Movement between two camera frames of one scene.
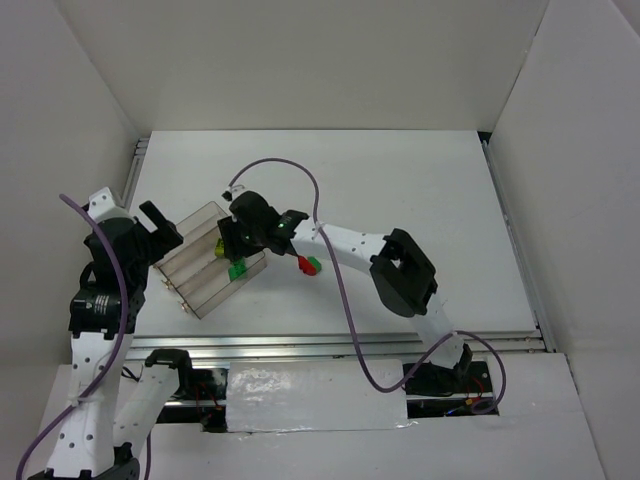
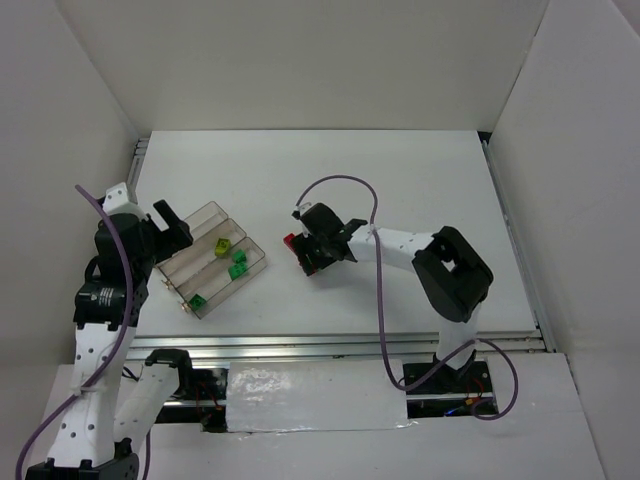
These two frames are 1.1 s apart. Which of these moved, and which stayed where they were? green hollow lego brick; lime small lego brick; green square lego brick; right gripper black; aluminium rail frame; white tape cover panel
Moved: right gripper black; green hollow lego brick
Stayed: white tape cover panel; aluminium rail frame; green square lego brick; lime small lego brick
